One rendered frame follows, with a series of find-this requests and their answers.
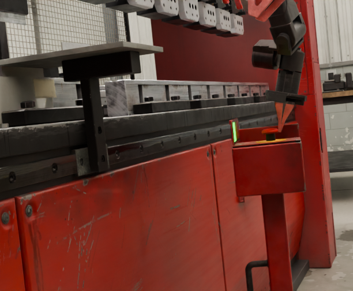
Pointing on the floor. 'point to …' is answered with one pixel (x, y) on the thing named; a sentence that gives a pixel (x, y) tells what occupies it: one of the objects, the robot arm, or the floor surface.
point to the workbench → (330, 86)
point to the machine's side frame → (231, 43)
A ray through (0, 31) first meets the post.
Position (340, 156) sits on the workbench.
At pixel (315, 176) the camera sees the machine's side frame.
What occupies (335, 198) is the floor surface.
